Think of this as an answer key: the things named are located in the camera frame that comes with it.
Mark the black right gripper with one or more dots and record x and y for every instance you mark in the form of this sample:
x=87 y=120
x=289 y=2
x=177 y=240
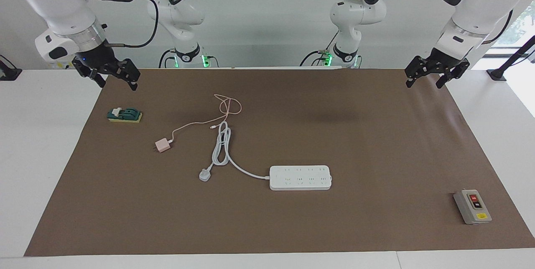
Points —
x=98 y=57

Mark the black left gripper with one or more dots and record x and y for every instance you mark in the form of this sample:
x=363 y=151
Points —
x=436 y=62

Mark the pink charger adapter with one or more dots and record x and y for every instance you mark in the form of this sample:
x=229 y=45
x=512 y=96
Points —
x=162 y=145

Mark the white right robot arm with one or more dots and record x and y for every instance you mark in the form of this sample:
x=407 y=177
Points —
x=62 y=5

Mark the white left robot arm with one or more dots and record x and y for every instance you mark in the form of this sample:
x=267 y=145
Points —
x=480 y=1

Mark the white power strip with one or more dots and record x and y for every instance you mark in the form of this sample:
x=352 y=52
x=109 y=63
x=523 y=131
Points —
x=301 y=178

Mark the black angled stand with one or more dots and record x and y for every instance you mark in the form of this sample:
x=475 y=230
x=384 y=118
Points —
x=497 y=74

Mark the bright window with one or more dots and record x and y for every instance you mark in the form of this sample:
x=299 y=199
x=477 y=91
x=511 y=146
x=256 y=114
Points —
x=522 y=26

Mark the black clamp stand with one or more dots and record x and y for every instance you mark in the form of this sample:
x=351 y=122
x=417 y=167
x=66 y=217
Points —
x=8 y=72

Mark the brown table mat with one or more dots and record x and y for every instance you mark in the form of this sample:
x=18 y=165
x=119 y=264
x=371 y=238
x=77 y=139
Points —
x=292 y=227

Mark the green knife switch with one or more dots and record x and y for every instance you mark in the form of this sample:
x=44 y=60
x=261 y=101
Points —
x=125 y=115

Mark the white wall socket box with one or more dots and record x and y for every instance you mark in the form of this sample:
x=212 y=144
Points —
x=62 y=65

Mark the grey on-off switch box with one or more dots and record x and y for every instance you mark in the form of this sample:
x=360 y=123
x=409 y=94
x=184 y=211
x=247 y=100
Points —
x=472 y=207

